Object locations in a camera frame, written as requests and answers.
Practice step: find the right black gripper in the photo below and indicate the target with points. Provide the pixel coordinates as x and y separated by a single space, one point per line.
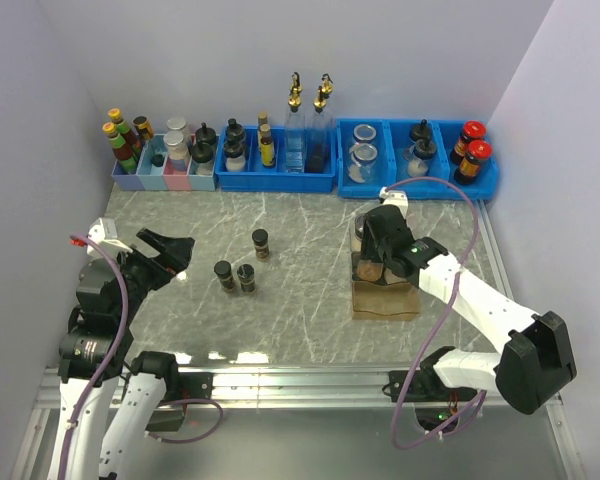
368 250

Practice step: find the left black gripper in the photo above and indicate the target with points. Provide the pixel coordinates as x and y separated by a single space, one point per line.
175 253

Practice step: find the pink lid spice jar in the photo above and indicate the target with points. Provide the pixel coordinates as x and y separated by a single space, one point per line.
367 270

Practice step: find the black cap spice bottle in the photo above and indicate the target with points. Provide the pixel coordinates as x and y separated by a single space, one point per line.
260 240

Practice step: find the yellow lid spice jar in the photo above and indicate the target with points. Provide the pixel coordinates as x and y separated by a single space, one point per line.
390 278

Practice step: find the silver lid spice jar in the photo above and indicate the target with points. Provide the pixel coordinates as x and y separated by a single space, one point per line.
411 220

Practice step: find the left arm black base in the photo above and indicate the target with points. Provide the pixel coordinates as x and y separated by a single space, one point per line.
170 418

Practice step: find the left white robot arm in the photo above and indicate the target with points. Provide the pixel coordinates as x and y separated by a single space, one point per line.
90 442

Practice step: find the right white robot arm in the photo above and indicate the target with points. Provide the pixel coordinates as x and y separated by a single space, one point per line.
532 358

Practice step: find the small black cap bottle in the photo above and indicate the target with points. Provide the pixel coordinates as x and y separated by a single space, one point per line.
223 271

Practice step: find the dark shaker spice bottle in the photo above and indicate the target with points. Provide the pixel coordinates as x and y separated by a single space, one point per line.
246 277

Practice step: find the pink storage bin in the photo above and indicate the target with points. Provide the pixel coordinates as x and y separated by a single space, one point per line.
175 180

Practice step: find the light blue storage bin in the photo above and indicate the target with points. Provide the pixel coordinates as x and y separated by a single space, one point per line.
152 176

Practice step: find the pale blue storage bin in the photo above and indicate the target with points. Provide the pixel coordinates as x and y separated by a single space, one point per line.
202 183

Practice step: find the purple storage bin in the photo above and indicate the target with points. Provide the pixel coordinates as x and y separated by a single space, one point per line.
124 180

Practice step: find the small black cap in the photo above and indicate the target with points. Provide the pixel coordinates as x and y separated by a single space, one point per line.
157 160

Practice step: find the front clear glass jar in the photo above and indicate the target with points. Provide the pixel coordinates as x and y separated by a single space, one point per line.
363 161

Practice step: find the clear glass jar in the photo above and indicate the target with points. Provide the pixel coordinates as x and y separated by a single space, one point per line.
364 133
363 161

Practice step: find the large blue triple bin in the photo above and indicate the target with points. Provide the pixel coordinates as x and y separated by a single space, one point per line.
390 165

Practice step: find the front black lid sugar jar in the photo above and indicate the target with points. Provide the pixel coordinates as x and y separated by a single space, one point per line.
419 156

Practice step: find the front silver lid jar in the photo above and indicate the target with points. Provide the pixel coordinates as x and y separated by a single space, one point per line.
178 150

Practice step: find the front black pourer jar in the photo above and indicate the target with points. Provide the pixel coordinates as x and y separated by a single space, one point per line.
202 158

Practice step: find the black pourer jar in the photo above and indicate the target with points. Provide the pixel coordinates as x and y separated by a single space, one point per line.
206 135
202 158

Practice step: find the blue divided crate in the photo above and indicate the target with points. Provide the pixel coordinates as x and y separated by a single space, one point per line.
254 177

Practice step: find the front red sauce bottle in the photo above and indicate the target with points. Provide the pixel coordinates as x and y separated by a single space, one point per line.
122 151

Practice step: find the red sauce bottle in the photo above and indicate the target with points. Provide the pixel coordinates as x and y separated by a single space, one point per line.
125 130
122 151

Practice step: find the front black top shaker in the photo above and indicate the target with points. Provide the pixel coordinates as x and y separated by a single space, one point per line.
235 160

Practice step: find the black shaker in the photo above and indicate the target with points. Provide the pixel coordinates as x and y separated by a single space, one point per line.
235 130
235 160

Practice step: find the rear clear glass jar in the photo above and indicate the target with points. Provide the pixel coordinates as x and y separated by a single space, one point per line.
364 133

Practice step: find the rear black pourer jar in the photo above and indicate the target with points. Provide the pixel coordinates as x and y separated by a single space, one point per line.
206 135

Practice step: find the right dark oil bottle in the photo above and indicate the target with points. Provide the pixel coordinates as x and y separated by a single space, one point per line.
318 130

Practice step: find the dark yellow label bottle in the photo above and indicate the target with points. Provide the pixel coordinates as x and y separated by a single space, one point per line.
143 128

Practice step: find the rear black lid jar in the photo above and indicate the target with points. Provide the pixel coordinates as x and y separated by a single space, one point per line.
421 131

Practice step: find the rear silver lid jar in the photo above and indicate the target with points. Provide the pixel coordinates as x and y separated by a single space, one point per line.
180 124

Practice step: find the rear black top shaker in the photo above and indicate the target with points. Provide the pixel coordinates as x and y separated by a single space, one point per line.
235 130

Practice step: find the rear red sauce bottle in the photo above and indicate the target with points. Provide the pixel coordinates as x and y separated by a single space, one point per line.
125 130

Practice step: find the front red lid sauce jar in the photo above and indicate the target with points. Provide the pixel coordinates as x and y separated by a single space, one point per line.
477 154

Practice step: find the red lid sauce jar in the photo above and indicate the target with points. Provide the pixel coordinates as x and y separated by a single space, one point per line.
471 130
477 154

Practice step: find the rear red lid sauce jar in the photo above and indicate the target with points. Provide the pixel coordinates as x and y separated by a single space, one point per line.
471 130

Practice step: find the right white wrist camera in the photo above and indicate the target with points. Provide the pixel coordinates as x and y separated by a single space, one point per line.
396 198

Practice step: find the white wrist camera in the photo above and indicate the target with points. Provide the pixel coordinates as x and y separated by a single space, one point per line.
396 198
103 232

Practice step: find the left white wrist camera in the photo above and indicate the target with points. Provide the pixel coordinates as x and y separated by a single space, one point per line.
103 232

